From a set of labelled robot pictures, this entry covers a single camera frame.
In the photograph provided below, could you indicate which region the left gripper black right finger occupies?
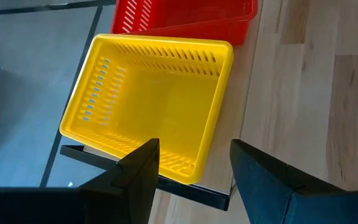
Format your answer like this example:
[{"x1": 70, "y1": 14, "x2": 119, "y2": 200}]
[{"x1": 230, "y1": 139, "x2": 346, "y2": 224}]

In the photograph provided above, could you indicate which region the red plastic slotted basket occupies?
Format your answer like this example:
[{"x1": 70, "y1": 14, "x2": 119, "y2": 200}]
[{"x1": 110, "y1": 0, "x2": 259, "y2": 47}]

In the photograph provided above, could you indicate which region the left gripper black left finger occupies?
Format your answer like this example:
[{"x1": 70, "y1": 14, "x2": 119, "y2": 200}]
[{"x1": 79, "y1": 138, "x2": 160, "y2": 224}]

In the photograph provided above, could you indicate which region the yellow plastic slotted basket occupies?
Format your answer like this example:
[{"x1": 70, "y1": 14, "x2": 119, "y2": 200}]
[{"x1": 59, "y1": 33, "x2": 235, "y2": 185}]

